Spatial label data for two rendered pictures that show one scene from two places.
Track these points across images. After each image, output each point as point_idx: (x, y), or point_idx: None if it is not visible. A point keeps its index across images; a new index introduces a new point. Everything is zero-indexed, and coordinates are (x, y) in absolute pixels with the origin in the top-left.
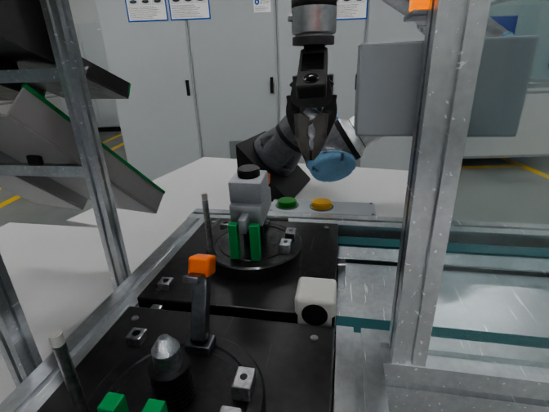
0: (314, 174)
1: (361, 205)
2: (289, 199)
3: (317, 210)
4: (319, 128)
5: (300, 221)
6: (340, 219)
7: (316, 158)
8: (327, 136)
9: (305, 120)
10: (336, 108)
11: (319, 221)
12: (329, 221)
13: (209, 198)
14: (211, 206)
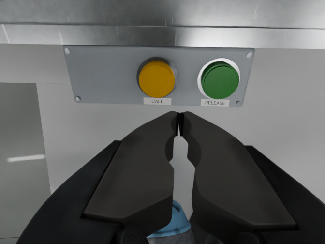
0: (175, 202)
1: (92, 88)
2: (215, 83)
3: (163, 58)
4: (148, 158)
5: (192, 1)
6: (121, 26)
7: (172, 224)
8: (121, 140)
9: (212, 188)
10: (17, 241)
11: (156, 10)
12: (138, 12)
13: (317, 188)
14: (316, 167)
